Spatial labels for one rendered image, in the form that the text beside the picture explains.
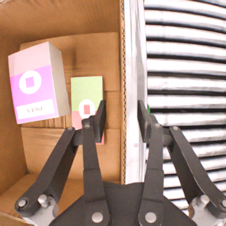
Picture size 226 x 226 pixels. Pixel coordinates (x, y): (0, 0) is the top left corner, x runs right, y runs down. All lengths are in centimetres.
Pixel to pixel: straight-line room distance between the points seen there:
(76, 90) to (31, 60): 12
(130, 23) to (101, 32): 7
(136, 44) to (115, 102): 15
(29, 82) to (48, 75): 5
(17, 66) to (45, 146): 21
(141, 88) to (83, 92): 14
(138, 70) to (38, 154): 35
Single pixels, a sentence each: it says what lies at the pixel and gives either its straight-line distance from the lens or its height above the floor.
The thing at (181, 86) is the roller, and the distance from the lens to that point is 51.
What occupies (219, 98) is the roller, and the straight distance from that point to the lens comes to 60.
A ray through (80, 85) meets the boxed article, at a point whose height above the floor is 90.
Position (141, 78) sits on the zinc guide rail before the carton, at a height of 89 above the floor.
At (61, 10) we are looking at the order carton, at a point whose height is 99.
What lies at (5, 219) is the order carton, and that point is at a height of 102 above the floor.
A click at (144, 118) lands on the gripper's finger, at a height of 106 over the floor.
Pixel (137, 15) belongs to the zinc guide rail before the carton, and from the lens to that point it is 39.
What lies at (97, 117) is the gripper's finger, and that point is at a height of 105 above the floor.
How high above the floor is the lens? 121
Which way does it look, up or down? 83 degrees down
